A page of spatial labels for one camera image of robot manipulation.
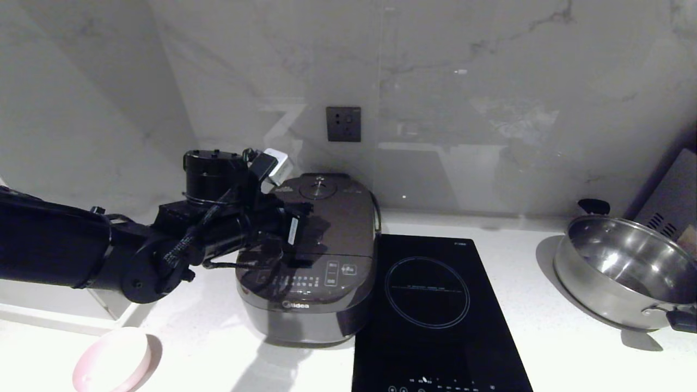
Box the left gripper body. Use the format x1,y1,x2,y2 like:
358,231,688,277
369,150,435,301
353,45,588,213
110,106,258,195
231,195,315,255

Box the grey rice cooker lid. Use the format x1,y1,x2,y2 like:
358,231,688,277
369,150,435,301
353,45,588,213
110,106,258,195
240,173,381,260

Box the grey rice cooker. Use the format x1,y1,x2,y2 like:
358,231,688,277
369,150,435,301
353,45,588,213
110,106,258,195
235,173,382,345

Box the pink bowl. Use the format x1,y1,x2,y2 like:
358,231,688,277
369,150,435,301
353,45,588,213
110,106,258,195
72,326,154,392

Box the stainless steel pot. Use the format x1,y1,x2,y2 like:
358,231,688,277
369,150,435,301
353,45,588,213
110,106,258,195
552,198,697,334

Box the black induction cooktop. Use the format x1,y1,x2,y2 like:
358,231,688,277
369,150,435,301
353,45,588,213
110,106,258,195
351,234,534,392

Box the grey vented appliance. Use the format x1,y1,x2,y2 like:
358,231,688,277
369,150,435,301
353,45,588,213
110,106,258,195
633,147,697,258

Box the black cable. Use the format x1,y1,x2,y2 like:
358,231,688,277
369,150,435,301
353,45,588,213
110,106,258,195
203,255,259,271

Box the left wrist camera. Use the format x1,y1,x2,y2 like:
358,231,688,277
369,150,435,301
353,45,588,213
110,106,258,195
248,148,295,195

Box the dark wall outlet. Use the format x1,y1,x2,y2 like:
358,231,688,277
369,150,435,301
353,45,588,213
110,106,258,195
326,106,362,143

